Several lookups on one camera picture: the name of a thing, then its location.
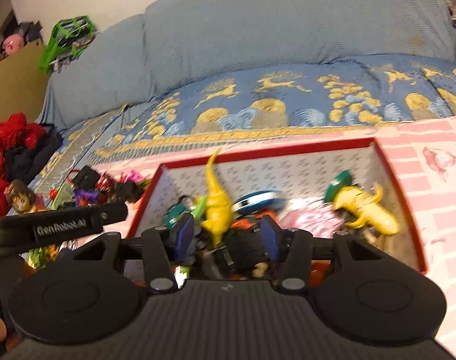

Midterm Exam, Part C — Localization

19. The teal and yellow toy dinosaur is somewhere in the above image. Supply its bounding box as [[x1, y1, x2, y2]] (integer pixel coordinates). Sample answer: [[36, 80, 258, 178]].
[[164, 195, 207, 228]]

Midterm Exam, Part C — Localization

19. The pink round head toy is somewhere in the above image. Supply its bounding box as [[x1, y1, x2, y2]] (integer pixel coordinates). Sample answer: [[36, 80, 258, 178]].
[[1, 33, 25, 56]]

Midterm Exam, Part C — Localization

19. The brown cardboard box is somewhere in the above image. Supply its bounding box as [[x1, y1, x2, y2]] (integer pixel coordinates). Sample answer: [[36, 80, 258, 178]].
[[0, 42, 49, 123]]

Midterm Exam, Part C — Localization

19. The purple tassel toy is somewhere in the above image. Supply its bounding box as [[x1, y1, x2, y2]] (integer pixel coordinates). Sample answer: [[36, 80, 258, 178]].
[[74, 189, 100, 206]]

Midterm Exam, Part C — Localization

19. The green toy car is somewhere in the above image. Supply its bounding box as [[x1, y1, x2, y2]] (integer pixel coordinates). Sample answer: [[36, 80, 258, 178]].
[[38, 16, 98, 74]]

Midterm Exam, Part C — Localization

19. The blue fabric sofa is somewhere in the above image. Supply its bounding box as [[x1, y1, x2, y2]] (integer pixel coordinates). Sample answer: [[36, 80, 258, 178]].
[[38, 0, 456, 130]]

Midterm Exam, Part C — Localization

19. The blue gold patterned seat cover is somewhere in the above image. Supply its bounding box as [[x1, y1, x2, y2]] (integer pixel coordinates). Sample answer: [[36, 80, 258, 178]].
[[30, 55, 456, 195]]

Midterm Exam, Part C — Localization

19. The yellow banana character toy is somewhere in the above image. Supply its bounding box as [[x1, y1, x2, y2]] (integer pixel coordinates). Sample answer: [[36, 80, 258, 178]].
[[324, 170, 400, 236]]

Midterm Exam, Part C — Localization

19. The black plastic clip block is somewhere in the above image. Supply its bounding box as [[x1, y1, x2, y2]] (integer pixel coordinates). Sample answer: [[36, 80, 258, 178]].
[[114, 180, 144, 203]]

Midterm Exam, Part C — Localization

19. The red foil heart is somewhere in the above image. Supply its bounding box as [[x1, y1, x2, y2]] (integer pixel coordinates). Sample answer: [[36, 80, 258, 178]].
[[95, 173, 116, 196]]

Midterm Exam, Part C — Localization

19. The red patterned cardboard box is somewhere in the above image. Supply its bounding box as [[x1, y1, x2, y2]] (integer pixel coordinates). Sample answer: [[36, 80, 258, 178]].
[[127, 137, 427, 273]]

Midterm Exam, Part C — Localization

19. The blue white round toy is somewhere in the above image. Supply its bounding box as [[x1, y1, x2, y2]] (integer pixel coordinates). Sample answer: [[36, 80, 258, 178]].
[[231, 189, 286, 215]]

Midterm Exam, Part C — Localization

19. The brown haired doll figurine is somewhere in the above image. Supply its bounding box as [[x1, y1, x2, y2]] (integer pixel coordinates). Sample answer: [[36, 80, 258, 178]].
[[4, 180, 46, 214]]

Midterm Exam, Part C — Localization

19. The pink plush toy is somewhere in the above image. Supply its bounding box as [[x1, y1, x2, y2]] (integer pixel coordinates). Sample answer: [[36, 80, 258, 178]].
[[277, 199, 344, 239]]

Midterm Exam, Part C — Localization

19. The red jacket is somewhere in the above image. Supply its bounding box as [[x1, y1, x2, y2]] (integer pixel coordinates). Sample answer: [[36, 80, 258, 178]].
[[0, 113, 46, 216]]

